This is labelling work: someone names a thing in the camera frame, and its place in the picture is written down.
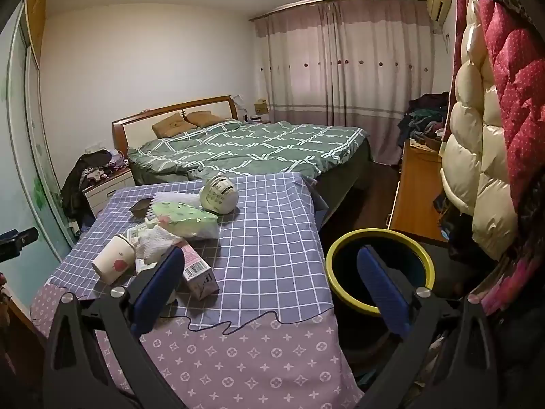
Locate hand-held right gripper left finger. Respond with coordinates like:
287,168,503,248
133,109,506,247
43,245,187,409

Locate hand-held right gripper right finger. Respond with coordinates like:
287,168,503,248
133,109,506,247
353,245,499,409

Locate pink milk carton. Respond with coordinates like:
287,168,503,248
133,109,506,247
172,241,220,300

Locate yellow rimmed dark trash bin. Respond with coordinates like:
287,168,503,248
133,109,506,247
326,229,436,367

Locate white paper cup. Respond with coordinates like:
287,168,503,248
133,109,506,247
91,234,137,285

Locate green plastic bag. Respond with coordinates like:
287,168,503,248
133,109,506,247
151,202,220,239

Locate small dark brown box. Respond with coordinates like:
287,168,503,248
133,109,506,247
130,197,156,219

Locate white paper noodle bowl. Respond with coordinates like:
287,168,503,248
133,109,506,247
200,176,239,213

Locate pale sliding door wardrobe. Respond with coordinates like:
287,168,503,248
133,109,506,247
0,0,77,299

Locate dark clothes heap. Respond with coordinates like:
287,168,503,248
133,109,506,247
61,149,128,222

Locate blue under cloth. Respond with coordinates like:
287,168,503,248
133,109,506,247
304,177,329,226

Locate wooden desk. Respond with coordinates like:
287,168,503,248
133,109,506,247
387,138,450,243

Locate grid and patterned tablecloth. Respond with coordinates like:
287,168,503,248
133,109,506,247
30,172,367,409

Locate white nightstand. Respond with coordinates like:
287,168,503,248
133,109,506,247
83,168,136,218

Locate wooden bed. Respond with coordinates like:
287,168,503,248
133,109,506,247
112,96,373,192

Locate brown pillow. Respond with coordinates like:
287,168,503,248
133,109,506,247
186,111,228,128
152,114,197,139

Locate cream puffer jacket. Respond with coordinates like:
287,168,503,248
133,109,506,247
440,9,518,260

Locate green patterned duvet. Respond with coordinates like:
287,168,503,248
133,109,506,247
128,120,368,182

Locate pile of mixed clothes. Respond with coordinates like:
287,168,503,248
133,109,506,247
398,91,450,150

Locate pink and white curtain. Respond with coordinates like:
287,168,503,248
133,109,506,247
249,0,439,167

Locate red dotted quilted jacket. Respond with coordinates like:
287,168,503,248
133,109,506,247
451,0,545,222

